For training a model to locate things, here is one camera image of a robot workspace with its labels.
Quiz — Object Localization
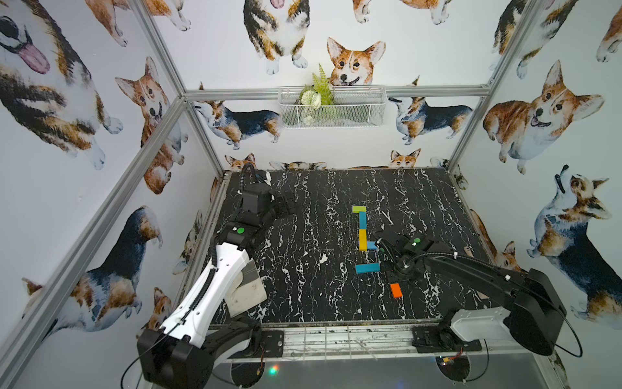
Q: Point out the teal block diagonal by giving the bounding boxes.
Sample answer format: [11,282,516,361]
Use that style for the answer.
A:
[356,263,381,274]

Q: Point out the orange building block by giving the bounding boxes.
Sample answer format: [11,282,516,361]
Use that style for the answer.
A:
[390,283,403,299]

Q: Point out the yellow building block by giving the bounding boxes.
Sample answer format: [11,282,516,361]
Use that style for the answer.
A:
[358,230,368,251]

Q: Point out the teal block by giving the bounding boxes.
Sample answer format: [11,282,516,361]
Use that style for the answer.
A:
[359,212,367,230]

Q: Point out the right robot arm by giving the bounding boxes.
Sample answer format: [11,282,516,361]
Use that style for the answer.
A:
[372,231,566,357]

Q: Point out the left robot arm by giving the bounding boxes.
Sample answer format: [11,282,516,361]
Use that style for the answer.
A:
[136,164,296,388]

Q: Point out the white work glove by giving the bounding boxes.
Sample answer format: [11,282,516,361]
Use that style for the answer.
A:
[225,259,267,318]

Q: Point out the artificial fern and flower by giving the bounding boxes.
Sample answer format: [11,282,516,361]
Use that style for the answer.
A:
[296,65,335,126]

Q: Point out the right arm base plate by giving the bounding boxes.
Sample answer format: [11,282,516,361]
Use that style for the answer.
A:
[411,326,483,353]

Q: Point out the aluminium front rail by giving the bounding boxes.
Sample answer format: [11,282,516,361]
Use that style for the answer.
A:
[143,320,540,366]

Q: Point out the white wire basket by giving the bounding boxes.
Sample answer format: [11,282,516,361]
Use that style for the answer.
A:
[278,86,388,129]

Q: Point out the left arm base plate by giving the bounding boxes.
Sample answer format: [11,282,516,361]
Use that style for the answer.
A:
[228,330,285,359]

